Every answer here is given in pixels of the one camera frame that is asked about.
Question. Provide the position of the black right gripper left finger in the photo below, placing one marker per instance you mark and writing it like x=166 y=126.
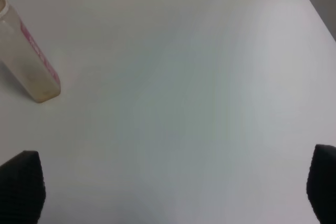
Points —
x=23 y=191

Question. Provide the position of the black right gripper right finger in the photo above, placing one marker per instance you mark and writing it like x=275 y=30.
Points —
x=321 y=183

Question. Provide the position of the clear plastic drink bottle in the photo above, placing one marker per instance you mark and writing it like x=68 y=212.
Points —
x=24 y=59

